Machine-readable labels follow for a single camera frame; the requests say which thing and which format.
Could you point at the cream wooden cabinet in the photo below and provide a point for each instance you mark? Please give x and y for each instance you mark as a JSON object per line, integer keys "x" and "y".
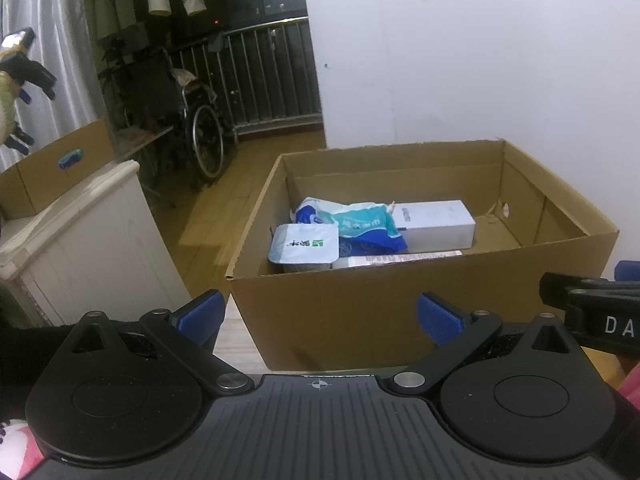
{"x": 100, "y": 250}

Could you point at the large cardboard box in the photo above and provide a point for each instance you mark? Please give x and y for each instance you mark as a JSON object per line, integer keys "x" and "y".
{"x": 325, "y": 320}

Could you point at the wooden folding table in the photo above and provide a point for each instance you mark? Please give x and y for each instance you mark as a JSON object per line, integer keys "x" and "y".
{"x": 145, "y": 136}

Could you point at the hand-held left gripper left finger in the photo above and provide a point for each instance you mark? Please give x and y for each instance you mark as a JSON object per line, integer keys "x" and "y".
{"x": 202, "y": 317}

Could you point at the beige hanging garment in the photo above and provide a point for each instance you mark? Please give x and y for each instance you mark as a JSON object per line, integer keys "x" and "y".
{"x": 110, "y": 0}

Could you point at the pink blanket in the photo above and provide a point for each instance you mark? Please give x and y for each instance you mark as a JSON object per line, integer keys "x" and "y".
{"x": 631, "y": 380}

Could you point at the pink printed cloth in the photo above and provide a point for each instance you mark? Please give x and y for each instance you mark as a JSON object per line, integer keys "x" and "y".
{"x": 17, "y": 452}

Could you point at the silver curtain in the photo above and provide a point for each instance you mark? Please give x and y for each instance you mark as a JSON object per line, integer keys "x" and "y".
{"x": 60, "y": 35}

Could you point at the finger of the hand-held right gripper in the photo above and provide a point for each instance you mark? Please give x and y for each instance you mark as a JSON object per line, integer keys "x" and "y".
{"x": 560, "y": 285}
{"x": 630, "y": 270}

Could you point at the white rectangular box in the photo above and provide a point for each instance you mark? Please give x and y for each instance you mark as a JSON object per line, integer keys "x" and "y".
{"x": 440, "y": 230}

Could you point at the toy figure with black hands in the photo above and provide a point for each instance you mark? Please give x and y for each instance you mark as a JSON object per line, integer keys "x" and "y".
{"x": 25, "y": 67}

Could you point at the small cardboard box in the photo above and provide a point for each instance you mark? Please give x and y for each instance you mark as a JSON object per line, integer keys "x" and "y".
{"x": 50, "y": 180}

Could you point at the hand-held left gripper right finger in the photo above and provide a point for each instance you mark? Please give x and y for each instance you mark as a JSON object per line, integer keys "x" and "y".
{"x": 440, "y": 322}

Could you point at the black wheelchair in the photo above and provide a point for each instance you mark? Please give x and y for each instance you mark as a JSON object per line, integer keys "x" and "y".
{"x": 150, "y": 90}

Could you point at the pink and white box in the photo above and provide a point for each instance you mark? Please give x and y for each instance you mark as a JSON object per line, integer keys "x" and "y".
{"x": 395, "y": 259}

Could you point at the metal balcony railing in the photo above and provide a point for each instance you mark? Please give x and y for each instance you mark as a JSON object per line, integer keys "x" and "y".
{"x": 270, "y": 75}

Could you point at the blue wet wipes pack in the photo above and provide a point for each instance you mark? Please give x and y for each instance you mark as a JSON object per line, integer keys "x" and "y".
{"x": 360, "y": 222}

